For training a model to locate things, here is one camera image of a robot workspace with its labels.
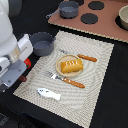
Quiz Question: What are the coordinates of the round wooden plate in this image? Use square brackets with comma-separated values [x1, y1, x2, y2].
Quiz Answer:
[55, 54, 82, 78]

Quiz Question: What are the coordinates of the red toy tomato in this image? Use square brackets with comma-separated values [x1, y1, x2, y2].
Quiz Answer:
[24, 58, 31, 69]

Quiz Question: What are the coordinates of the white toy fish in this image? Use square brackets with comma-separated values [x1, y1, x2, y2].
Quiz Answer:
[37, 88, 61, 101]

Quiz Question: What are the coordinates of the white woven placemat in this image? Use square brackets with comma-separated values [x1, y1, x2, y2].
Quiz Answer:
[14, 31, 114, 128]

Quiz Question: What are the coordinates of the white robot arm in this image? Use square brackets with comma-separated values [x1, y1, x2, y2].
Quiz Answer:
[0, 0, 33, 93]

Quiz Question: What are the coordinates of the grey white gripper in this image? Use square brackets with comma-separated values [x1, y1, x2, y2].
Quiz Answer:
[0, 34, 33, 93]

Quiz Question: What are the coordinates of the brown toy sausage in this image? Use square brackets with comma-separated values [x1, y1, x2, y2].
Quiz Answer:
[18, 76, 27, 82]

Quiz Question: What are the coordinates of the yellow toy bread loaf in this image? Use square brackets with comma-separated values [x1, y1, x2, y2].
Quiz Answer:
[61, 59, 83, 73]

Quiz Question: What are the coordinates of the beige bowl on stove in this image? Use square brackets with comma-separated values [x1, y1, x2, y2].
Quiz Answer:
[119, 5, 128, 30]

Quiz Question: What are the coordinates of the fork with wooden handle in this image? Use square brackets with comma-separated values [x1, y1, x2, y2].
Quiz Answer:
[45, 71, 85, 88]

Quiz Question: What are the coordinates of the grey saucepan on stove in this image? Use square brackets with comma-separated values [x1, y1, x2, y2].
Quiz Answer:
[47, 1, 79, 19]

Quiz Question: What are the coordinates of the knife with wooden handle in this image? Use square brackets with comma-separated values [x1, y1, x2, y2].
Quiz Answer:
[58, 49, 97, 62]

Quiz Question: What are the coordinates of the grey pot with handles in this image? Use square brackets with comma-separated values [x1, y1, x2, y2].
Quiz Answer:
[30, 32, 56, 56]

